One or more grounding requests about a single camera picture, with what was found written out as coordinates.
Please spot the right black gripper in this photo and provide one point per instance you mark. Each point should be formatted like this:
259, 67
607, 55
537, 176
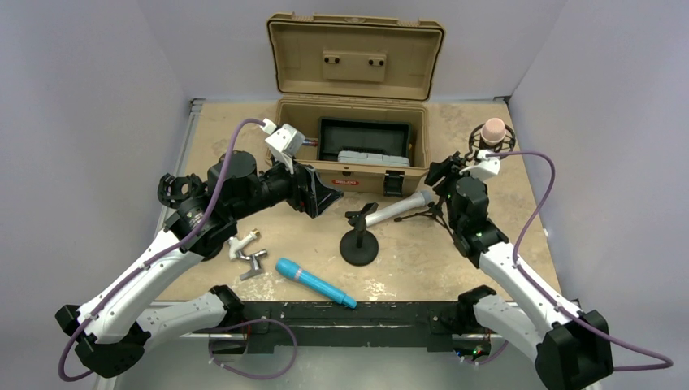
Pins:
438, 170

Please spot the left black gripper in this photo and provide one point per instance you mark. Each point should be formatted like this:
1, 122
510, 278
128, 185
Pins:
316, 196

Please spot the white microphone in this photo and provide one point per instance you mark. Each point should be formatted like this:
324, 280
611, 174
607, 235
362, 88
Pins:
416, 200

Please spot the black tripod mic stand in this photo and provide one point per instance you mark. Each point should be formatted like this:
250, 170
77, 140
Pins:
467, 210

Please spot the pink microphone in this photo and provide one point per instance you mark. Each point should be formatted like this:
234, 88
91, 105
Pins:
493, 132

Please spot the blue microphone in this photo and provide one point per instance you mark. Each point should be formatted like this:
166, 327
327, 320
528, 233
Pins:
295, 272

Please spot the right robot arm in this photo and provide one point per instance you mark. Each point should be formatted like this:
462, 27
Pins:
568, 347

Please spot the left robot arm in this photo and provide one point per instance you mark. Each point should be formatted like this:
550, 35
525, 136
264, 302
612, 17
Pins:
110, 333

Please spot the grey plastic bit case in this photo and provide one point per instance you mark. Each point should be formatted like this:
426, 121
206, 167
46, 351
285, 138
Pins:
354, 157

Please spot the black toolbox tray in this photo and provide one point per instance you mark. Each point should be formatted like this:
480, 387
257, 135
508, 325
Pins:
364, 136

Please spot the white chrome faucet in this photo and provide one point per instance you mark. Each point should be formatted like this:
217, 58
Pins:
237, 252

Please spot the tan plastic toolbox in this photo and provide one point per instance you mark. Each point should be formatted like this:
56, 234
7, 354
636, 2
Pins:
357, 67

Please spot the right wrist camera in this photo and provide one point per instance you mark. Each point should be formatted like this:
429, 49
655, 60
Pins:
487, 165

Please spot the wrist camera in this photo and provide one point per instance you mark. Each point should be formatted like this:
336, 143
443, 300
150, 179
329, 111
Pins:
487, 165
283, 142

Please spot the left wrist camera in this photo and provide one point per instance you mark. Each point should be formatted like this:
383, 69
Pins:
283, 142

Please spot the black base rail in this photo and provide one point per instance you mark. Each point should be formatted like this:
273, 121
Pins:
435, 326

